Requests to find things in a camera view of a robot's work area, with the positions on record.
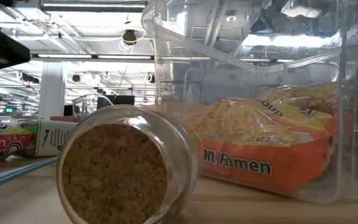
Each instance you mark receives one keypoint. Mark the white pillar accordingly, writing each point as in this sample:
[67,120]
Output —
[52,93]

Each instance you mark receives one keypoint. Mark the black monitor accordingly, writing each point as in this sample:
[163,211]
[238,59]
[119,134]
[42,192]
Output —
[120,100]

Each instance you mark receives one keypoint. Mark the black ceiling device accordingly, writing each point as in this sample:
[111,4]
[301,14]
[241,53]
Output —
[129,36]

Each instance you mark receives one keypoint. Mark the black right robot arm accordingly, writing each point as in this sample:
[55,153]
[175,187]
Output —
[275,18]

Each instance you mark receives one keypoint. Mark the low clear plastic bin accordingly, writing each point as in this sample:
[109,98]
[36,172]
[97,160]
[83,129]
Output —
[82,105]

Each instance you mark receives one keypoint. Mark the pink bowl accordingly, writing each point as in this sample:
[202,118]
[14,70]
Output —
[64,119]

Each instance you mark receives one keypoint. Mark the long ceiling light strip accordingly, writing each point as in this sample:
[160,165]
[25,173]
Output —
[89,56]

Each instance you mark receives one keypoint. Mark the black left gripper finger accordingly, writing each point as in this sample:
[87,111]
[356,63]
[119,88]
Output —
[2,49]

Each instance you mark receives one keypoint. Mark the tall clear plastic bin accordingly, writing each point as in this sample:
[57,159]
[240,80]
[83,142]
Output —
[353,180]

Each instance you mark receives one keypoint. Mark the orange ramen packet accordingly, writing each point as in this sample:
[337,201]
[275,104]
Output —
[259,174]

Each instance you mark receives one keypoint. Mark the glass jar with cork lid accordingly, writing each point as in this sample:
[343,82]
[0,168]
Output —
[113,174]

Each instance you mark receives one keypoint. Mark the white and green box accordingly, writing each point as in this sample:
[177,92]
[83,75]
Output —
[57,137]

